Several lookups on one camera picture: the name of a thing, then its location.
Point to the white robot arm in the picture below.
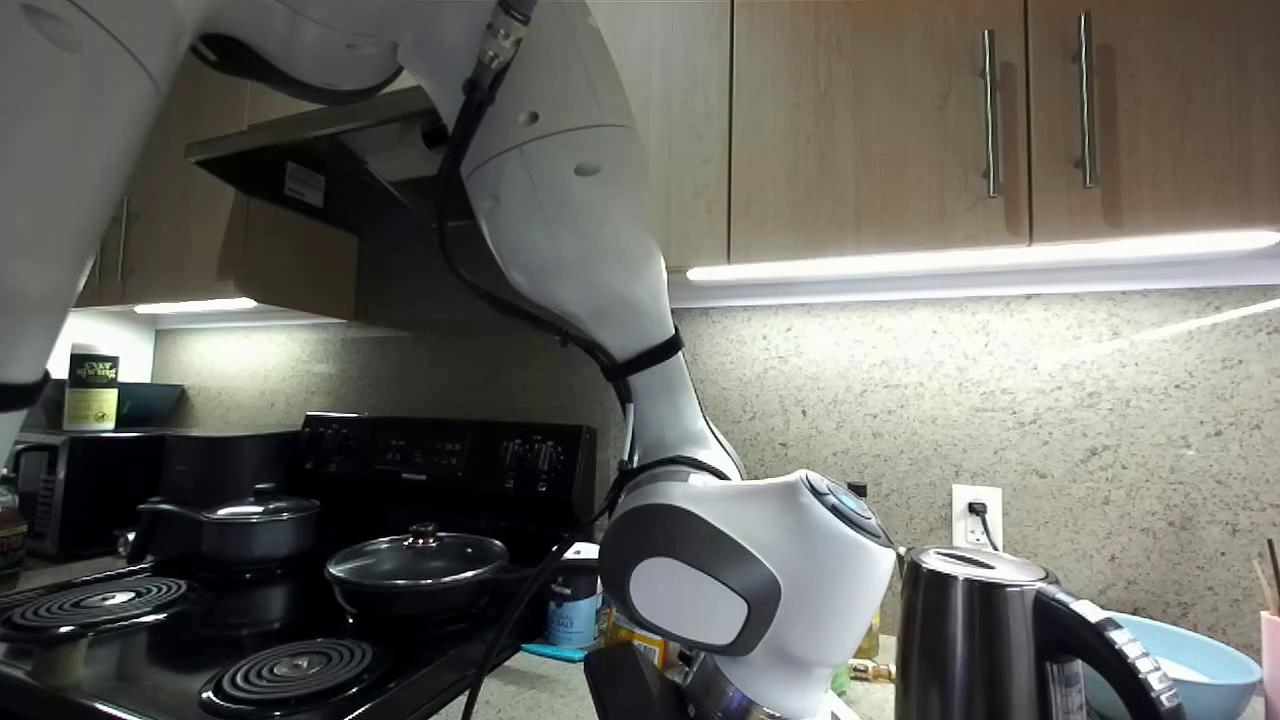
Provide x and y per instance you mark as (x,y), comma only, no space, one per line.
(769,582)

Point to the wooden upper cabinets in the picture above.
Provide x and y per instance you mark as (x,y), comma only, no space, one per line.
(789,131)

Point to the black frying pan glass lid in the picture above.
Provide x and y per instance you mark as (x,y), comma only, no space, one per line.
(422,569)

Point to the black pot with lid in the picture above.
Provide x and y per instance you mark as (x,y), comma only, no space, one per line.
(243,532)

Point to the dark steel electric kettle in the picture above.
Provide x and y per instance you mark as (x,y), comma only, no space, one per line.
(999,638)

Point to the black electric stove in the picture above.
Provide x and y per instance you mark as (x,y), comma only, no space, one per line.
(279,640)

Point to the under cabinet light strip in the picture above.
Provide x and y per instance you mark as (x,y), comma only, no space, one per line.
(999,259)

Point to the light blue bowl right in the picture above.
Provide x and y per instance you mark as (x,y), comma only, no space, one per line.
(1213,683)

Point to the white wall outlet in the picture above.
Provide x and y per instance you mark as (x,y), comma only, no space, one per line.
(977,519)

